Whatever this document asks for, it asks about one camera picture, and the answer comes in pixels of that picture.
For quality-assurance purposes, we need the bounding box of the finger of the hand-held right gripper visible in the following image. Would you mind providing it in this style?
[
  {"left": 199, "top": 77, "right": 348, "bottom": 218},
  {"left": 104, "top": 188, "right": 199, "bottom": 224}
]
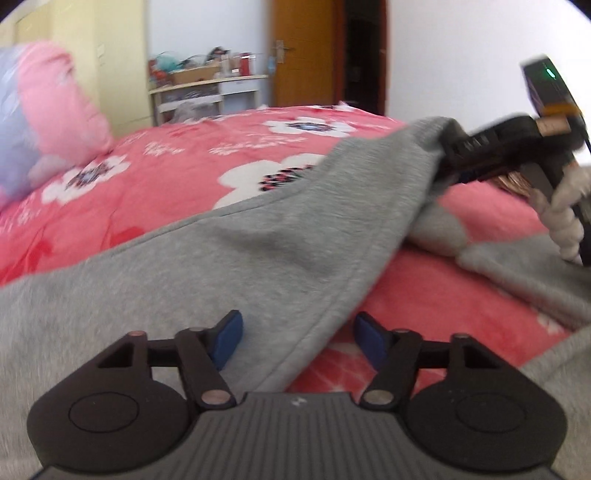
[{"left": 436, "top": 122, "right": 503, "bottom": 185}]

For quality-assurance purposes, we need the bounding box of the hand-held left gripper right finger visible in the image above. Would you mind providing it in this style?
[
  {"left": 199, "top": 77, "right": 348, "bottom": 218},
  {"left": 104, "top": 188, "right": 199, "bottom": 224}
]
[{"left": 354, "top": 312, "right": 502, "bottom": 411}]

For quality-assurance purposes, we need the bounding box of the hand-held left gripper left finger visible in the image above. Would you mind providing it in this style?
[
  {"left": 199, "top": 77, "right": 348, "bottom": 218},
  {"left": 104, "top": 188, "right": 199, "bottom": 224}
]
[{"left": 96, "top": 310, "right": 244, "bottom": 411}]

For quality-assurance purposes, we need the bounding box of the grey sweater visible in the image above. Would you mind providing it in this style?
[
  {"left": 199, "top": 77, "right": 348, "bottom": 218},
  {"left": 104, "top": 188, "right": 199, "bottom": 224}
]
[{"left": 0, "top": 115, "right": 591, "bottom": 480}]

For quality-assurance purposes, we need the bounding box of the person's right hand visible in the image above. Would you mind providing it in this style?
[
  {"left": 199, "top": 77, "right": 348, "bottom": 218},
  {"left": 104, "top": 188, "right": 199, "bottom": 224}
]
[{"left": 531, "top": 164, "right": 591, "bottom": 265}]

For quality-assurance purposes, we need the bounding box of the brown wooden door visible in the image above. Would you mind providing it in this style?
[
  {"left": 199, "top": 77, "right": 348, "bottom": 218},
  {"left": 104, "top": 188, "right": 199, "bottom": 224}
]
[{"left": 332, "top": 0, "right": 393, "bottom": 117}]

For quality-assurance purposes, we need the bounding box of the red floral blanket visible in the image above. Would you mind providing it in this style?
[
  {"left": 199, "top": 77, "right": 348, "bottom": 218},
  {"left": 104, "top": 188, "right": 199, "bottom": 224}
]
[{"left": 0, "top": 102, "right": 591, "bottom": 393}]

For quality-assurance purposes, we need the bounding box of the clear plastic bag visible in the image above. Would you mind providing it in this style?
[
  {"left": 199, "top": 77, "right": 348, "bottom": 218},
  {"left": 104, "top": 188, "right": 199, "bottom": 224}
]
[{"left": 173, "top": 102, "right": 218, "bottom": 123}]

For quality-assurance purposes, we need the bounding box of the white desk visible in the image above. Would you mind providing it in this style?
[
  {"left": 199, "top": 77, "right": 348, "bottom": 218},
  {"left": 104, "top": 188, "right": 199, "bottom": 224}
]
[{"left": 148, "top": 74, "right": 269, "bottom": 127}]

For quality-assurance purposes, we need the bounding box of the cardboard box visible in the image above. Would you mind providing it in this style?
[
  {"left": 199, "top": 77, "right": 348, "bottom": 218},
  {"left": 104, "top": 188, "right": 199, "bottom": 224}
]
[{"left": 173, "top": 67, "right": 221, "bottom": 86}]

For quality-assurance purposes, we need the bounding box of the pink floral pillow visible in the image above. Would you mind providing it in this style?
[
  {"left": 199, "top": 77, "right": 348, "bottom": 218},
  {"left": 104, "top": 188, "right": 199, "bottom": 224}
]
[{"left": 0, "top": 41, "right": 115, "bottom": 208}]

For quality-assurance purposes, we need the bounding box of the cream wardrobe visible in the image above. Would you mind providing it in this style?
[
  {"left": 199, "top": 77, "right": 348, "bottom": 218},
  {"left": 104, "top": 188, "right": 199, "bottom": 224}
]
[{"left": 0, "top": 0, "right": 154, "bottom": 139}]

